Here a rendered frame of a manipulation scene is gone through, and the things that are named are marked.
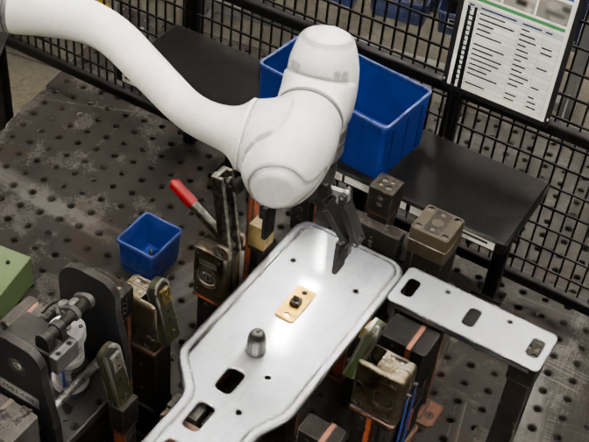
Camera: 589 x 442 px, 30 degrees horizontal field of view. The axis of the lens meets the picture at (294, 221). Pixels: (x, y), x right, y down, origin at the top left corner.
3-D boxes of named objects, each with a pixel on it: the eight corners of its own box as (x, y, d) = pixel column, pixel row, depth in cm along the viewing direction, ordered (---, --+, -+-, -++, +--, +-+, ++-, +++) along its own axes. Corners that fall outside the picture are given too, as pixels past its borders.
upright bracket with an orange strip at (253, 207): (243, 347, 221) (258, 156, 187) (237, 345, 221) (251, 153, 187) (251, 338, 223) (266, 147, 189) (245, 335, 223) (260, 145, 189)
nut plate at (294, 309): (292, 324, 186) (293, 319, 186) (273, 314, 188) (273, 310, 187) (317, 294, 192) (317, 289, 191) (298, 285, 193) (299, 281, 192)
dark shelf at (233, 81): (502, 258, 202) (506, 245, 200) (114, 79, 233) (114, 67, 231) (547, 194, 217) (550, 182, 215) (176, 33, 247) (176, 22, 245)
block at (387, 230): (377, 345, 224) (399, 239, 204) (326, 320, 228) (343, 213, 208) (384, 337, 226) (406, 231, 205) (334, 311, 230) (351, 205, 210)
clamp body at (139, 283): (155, 457, 200) (154, 320, 175) (106, 427, 204) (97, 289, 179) (185, 423, 206) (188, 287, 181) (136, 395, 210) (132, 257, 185)
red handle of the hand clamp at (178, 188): (229, 253, 188) (166, 184, 187) (223, 257, 190) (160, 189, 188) (243, 238, 191) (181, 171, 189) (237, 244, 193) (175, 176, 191)
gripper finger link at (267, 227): (266, 210, 178) (263, 208, 178) (264, 240, 182) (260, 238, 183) (276, 199, 180) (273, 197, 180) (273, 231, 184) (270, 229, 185)
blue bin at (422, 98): (378, 182, 211) (386, 129, 202) (253, 115, 223) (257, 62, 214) (423, 142, 221) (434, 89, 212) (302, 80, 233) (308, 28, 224)
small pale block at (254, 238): (253, 364, 218) (265, 231, 193) (238, 356, 219) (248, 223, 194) (263, 353, 220) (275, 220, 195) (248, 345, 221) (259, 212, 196)
